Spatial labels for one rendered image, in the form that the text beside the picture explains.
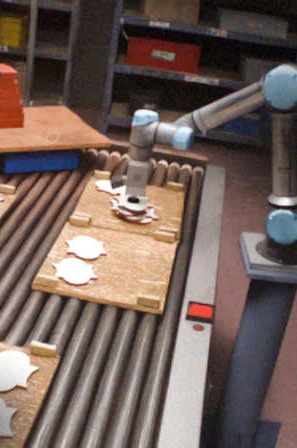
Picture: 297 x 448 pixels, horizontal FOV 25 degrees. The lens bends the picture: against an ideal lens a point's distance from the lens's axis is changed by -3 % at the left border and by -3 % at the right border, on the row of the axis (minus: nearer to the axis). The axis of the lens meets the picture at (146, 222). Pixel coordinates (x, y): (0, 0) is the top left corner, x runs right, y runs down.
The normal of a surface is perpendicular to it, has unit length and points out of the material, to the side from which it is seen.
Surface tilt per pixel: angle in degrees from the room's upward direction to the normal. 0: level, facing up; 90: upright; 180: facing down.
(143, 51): 90
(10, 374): 0
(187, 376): 0
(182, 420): 0
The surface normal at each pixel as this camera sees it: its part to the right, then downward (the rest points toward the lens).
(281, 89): -0.33, 0.21
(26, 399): 0.14, -0.90
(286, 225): -0.32, 0.46
